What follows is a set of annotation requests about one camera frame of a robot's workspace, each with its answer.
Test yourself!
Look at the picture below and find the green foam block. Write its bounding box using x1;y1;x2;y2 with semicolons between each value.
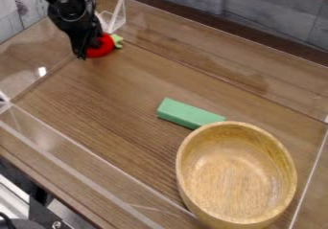
157;98;225;129

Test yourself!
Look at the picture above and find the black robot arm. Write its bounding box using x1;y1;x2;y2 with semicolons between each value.
46;0;103;59

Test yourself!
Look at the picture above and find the clear acrylic enclosure wall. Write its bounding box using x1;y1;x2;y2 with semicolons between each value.
0;103;205;229

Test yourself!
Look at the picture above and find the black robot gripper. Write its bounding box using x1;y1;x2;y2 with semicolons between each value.
47;0;103;59

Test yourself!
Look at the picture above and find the wooden bowl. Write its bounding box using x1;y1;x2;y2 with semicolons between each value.
176;121;297;229

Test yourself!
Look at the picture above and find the clear acrylic corner bracket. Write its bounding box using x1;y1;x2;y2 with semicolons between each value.
97;0;127;34

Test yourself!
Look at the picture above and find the black metal mount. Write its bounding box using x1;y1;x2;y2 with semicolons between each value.
28;197;66;229

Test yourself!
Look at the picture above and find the red plush strawberry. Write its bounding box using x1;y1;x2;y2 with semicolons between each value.
87;33;123;58

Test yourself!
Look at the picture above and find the black cable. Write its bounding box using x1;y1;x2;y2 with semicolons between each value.
0;212;18;229

